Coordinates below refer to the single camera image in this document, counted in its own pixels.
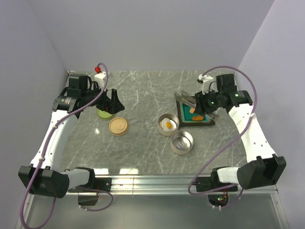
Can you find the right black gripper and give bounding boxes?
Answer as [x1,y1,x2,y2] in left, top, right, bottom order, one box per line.
[194,87,224,116]

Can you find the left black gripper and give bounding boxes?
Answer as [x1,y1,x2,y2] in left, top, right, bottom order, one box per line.
[82,82,124,114]

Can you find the brown fried cutlet piece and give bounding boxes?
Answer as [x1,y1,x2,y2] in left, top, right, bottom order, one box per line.
[192,115,204,122]

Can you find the metal tongs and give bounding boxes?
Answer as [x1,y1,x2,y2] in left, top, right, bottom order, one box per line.
[174,90,220,122]

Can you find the tan round lid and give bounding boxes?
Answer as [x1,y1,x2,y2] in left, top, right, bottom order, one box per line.
[108,117,129,136]

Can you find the white egg piece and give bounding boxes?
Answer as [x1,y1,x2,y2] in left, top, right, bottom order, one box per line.
[161,118,177,132]

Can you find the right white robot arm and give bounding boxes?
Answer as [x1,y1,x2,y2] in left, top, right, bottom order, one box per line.
[194,73,286,191]

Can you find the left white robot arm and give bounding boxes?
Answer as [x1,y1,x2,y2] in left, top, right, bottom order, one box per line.
[18,72,125,198]

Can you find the steel lunch tin near tray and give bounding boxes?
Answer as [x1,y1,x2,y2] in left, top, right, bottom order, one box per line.
[158,113,179,136]

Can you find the steel lunch tin front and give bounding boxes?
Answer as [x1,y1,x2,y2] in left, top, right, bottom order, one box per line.
[170,130,193,155]

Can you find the green round lid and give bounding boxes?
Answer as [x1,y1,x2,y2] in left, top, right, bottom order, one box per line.
[97,109,115,120]

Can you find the black teal square tray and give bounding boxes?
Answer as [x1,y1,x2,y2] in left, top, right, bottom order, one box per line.
[176,101,215,127]

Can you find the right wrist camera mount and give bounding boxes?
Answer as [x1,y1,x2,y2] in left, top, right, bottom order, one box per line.
[197,74,214,94]

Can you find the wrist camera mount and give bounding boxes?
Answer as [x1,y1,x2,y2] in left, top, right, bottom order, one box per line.
[197,74,214,94]
[94,66,112,88]

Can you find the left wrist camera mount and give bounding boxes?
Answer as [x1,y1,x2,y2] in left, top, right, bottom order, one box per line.
[94,66,112,88]

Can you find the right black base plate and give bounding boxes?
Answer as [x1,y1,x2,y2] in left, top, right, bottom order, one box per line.
[193,177,231,192]

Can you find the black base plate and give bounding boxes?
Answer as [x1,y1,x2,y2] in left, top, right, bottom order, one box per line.
[193,177,231,192]
[92,177,112,192]

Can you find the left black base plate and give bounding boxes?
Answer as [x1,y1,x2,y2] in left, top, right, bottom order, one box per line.
[92,177,112,192]

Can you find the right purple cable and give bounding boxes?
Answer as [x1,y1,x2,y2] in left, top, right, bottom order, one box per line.
[187,65,258,210]

